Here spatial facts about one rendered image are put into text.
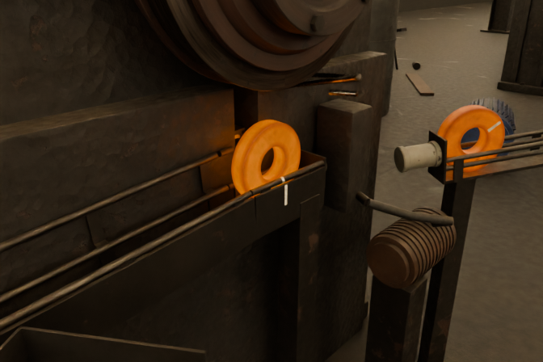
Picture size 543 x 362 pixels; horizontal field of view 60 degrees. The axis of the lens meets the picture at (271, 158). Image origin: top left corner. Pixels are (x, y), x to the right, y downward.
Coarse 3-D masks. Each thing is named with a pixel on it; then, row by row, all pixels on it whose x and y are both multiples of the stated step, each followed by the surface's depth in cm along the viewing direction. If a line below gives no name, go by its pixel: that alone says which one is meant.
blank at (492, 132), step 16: (464, 112) 104; (480, 112) 104; (448, 128) 104; (464, 128) 105; (480, 128) 108; (496, 128) 106; (448, 144) 106; (480, 144) 109; (496, 144) 108; (464, 160) 108
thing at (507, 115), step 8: (472, 104) 282; (480, 104) 280; (488, 104) 273; (496, 104) 278; (504, 104) 276; (496, 112) 262; (504, 112) 270; (512, 112) 283; (504, 120) 252; (512, 120) 268; (472, 128) 259; (512, 128) 264; (464, 136) 262; (472, 136) 260
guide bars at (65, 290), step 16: (320, 160) 93; (288, 176) 87; (256, 192) 81; (224, 208) 77; (192, 224) 73; (160, 240) 69; (128, 256) 66; (96, 272) 63; (64, 288) 60; (32, 304) 58; (48, 304) 59; (0, 320) 56; (16, 320) 56
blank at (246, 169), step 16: (256, 128) 83; (272, 128) 83; (288, 128) 87; (240, 144) 82; (256, 144) 82; (272, 144) 85; (288, 144) 88; (240, 160) 81; (256, 160) 83; (288, 160) 89; (240, 176) 82; (256, 176) 84; (272, 176) 89; (240, 192) 85
